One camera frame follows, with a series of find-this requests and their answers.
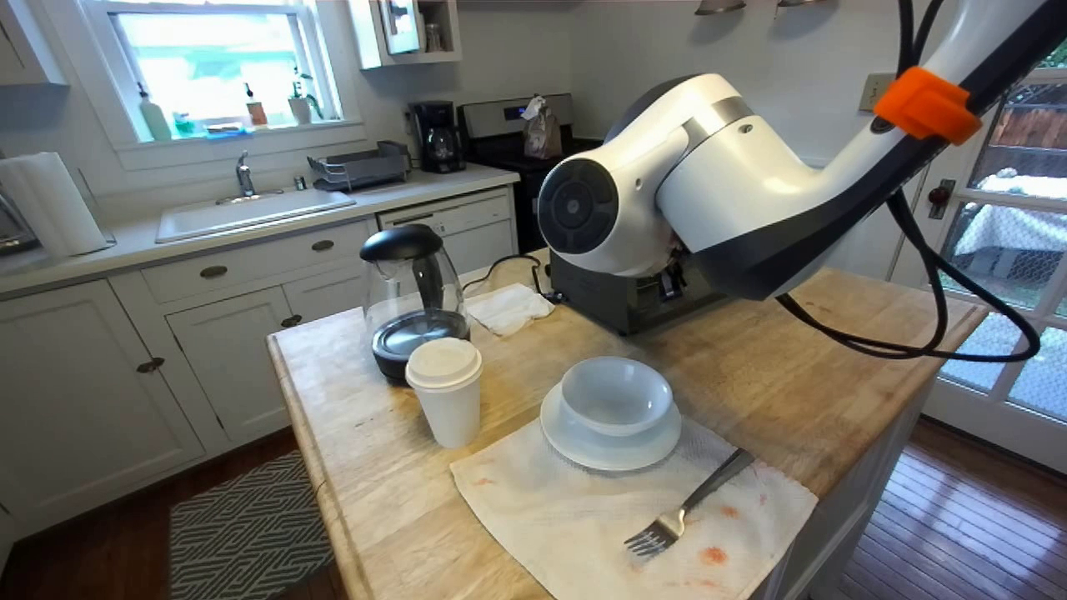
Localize black oven power cord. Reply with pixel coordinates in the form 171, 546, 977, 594
460, 247, 560, 302

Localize white paper towel roll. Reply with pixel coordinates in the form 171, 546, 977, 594
0, 149, 112, 261

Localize kitchen window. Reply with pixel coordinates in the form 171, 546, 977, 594
80, 0, 348, 147

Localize black coffee maker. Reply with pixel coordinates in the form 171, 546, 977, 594
402, 97, 465, 177

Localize clear soap bottle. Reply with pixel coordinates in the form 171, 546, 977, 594
138, 81, 175, 147

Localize black toaster oven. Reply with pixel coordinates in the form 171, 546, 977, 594
543, 247, 738, 340

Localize wall outlet plate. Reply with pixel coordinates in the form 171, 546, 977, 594
856, 69, 899, 116

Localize stained white cloth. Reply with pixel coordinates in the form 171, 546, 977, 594
448, 412, 824, 600

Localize brown paper bag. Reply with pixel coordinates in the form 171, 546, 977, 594
515, 95, 565, 164

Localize silver fork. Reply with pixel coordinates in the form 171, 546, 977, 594
620, 446, 755, 561

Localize white wooden kitchen island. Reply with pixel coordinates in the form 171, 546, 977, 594
264, 261, 989, 600

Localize white bottle with plant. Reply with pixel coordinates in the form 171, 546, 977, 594
283, 67, 328, 128

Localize grey dish rack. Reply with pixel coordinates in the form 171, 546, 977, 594
302, 140, 413, 192

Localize chrome faucet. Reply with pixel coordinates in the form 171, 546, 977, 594
230, 149, 259, 201

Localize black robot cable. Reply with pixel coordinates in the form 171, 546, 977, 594
773, 0, 1043, 362

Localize glass electric kettle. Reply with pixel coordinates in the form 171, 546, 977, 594
355, 219, 473, 390

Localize white wall cabinet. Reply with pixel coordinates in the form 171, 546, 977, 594
344, 0, 462, 72

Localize dark door knob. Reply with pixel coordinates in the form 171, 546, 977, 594
926, 177, 960, 219

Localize orange cable clip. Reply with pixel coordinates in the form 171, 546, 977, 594
873, 62, 988, 147

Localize white ceramic bowl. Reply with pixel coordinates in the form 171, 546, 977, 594
564, 390, 682, 450
555, 355, 675, 429

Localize stacked white bowls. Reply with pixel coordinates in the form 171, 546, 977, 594
538, 381, 685, 476

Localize grey patterned rug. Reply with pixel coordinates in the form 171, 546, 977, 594
165, 446, 335, 600

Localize white base cabinets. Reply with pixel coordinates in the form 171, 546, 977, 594
0, 164, 523, 546

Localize blue sponge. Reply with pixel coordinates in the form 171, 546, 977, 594
171, 111, 253, 145

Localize white kitchen sink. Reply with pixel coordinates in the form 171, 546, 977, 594
152, 188, 359, 247

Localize white lidded paper cup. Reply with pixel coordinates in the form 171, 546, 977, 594
402, 337, 488, 450

